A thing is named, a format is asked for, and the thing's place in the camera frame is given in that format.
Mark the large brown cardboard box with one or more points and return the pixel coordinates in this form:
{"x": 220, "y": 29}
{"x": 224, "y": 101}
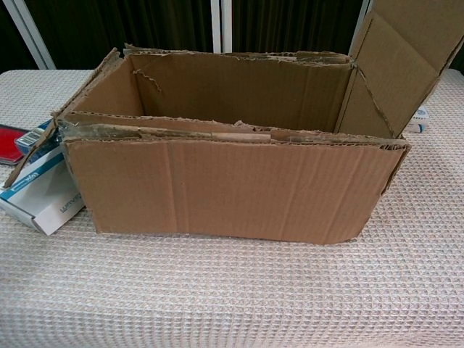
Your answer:
{"x": 235, "y": 188}

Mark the white and blue carton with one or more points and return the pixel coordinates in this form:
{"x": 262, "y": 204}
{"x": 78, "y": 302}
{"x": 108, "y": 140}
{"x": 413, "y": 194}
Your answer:
{"x": 40, "y": 203}

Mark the small white blue printed box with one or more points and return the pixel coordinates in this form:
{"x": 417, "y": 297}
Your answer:
{"x": 420, "y": 123}

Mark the small blue barcode box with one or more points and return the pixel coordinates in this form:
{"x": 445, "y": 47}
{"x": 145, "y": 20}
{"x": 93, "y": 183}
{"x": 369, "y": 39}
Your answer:
{"x": 30, "y": 139}

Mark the beige waffle-weave tablecloth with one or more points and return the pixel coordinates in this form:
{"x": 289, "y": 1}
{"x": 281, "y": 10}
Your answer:
{"x": 232, "y": 290}

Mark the dark pleated curtain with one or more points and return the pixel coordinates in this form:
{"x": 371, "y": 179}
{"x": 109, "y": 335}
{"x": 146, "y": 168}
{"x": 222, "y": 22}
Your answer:
{"x": 127, "y": 21}

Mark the flat red and black case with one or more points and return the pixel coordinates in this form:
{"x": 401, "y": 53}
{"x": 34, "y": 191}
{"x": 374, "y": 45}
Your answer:
{"x": 9, "y": 145}

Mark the upright white frame post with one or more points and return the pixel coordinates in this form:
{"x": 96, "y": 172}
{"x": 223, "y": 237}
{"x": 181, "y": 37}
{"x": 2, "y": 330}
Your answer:
{"x": 221, "y": 21}

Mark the slanted white frame post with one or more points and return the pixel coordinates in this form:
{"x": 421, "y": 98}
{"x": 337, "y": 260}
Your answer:
{"x": 30, "y": 34}
{"x": 359, "y": 32}

